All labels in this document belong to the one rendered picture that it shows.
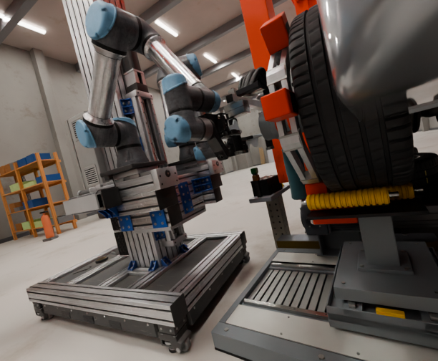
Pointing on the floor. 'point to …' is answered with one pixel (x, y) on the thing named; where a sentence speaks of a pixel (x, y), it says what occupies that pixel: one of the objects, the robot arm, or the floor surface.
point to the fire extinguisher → (47, 227)
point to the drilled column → (278, 218)
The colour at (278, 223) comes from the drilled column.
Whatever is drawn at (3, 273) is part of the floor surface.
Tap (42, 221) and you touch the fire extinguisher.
